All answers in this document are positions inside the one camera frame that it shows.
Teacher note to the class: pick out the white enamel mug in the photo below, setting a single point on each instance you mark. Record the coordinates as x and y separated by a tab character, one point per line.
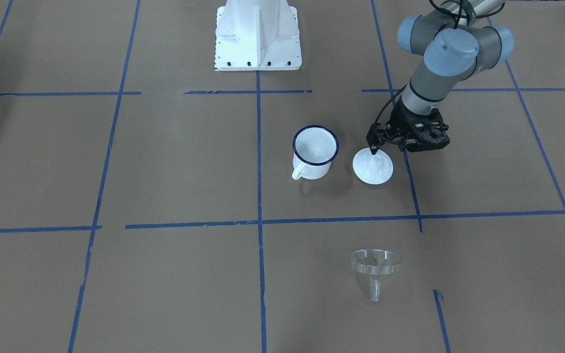
314	148

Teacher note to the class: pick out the white pedestal column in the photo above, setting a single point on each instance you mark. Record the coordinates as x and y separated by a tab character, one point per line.
255	35

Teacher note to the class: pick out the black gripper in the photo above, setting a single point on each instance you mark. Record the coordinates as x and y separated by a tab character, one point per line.
399	119

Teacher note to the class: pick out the clear plastic funnel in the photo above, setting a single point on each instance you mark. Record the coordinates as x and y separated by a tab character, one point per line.
374	266

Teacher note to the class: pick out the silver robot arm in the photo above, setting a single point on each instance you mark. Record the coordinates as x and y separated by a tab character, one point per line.
453	49

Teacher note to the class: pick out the white mug lid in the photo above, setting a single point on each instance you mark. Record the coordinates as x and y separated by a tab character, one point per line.
373	169

